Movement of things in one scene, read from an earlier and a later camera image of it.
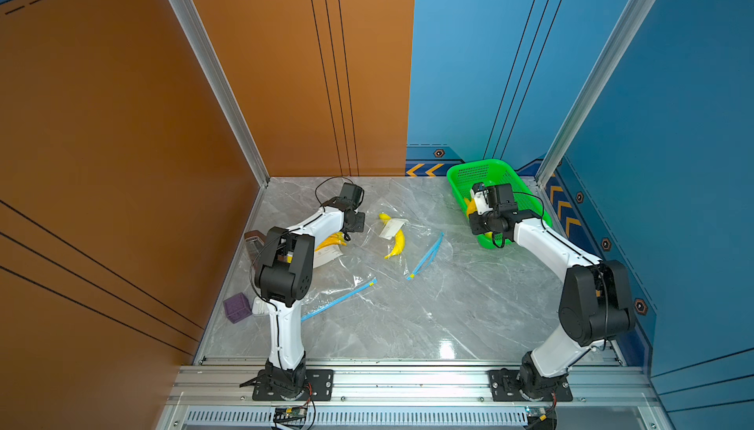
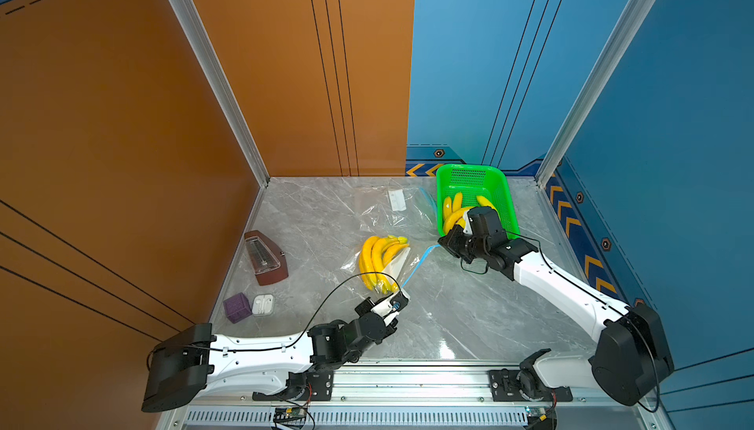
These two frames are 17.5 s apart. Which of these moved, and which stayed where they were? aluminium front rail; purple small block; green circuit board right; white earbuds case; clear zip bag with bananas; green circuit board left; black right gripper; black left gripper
Moved: black left gripper; clear zip bag with bananas; black right gripper
Stayed: aluminium front rail; green circuit board left; white earbuds case; purple small block; green circuit board right
